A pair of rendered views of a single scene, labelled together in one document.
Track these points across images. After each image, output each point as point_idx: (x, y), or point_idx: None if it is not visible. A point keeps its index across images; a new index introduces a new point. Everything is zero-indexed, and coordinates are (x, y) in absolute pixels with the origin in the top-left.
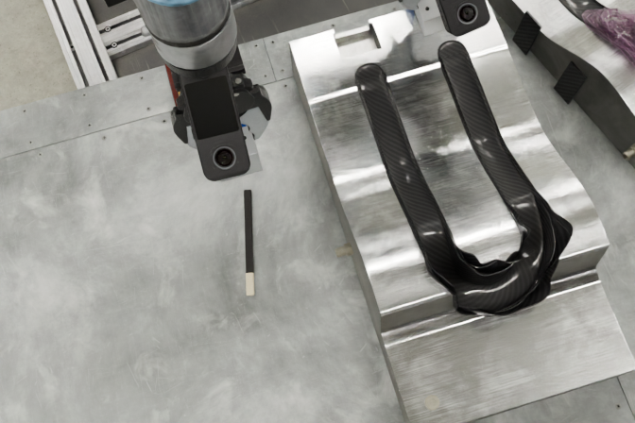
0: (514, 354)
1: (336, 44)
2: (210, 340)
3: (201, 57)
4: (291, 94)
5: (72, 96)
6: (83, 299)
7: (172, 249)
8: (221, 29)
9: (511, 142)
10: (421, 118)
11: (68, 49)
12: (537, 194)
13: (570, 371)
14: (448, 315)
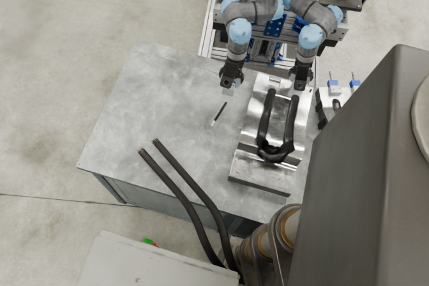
0: (264, 173)
1: (269, 80)
2: (195, 129)
3: (234, 57)
4: (251, 87)
5: (198, 56)
6: (172, 103)
7: (200, 105)
8: (242, 53)
9: (295, 126)
10: (278, 108)
11: (200, 48)
12: (292, 139)
13: (274, 184)
14: (254, 155)
